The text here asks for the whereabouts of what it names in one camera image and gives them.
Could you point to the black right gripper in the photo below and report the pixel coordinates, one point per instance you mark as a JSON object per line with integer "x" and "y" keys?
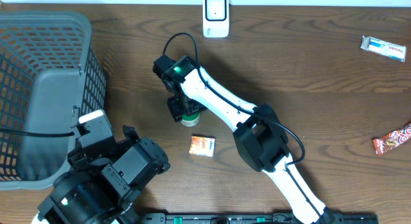
{"x": 174, "y": 110}

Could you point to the small orange snack packet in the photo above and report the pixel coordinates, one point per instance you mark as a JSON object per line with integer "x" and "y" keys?
{"x": 202, "y": 146}

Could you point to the green lid jar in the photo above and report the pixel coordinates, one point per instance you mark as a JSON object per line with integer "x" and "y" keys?
{"x": 191, "y": 120}

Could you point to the grey plastic basket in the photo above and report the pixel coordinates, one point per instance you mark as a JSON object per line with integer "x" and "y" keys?
{"x": 49, "y": 78}

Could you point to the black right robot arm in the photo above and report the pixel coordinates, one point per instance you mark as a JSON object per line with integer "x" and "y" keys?
{"x": 260, "y": 138}

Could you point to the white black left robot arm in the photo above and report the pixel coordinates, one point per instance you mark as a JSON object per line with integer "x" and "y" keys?
{"x": 104, "y": 180}

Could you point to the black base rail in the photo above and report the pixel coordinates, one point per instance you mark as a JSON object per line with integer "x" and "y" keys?
{"x": 282, "y": 218}

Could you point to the white barcode scanner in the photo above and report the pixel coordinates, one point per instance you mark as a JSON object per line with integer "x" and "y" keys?
{"x": 215, "y": 18}

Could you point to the red chocolate bar wrapper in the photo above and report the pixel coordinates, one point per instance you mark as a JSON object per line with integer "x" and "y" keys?
{"x": 391, "y": 140}

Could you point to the white green carton box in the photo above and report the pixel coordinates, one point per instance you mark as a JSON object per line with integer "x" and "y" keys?
{"x": 384, "y": 48}

